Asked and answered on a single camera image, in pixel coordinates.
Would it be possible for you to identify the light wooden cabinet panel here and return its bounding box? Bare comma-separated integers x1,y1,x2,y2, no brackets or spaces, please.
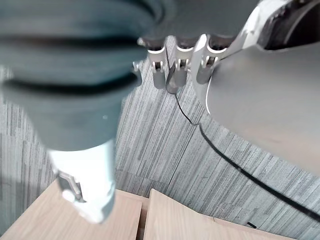
0,178,143,240
143,188,300,240

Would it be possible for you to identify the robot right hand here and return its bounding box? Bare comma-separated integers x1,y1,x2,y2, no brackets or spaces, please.
0,0,261,224

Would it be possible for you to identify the robot silver leg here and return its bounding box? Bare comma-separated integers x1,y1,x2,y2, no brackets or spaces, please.
191,0,320,176

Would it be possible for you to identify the black cable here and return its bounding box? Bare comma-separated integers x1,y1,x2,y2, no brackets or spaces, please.
165,66,320,222

